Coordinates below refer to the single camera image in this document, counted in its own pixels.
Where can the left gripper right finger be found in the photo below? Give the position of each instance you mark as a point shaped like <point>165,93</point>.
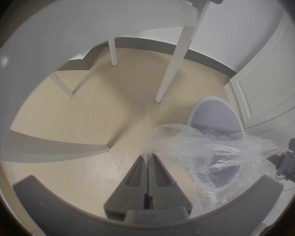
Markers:
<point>169,195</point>

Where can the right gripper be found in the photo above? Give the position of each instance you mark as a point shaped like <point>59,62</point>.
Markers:
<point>287,165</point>

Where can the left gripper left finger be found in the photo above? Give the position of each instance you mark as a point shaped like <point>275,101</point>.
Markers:
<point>127,195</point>

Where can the clear plastic bag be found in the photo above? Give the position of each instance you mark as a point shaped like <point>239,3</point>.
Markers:
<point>186,144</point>

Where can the white trash bin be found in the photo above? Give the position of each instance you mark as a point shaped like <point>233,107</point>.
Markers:
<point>211,112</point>

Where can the white wardrobe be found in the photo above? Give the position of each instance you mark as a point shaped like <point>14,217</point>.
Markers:
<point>268,87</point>

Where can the grey and white chair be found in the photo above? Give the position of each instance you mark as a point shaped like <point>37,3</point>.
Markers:
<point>64,21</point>

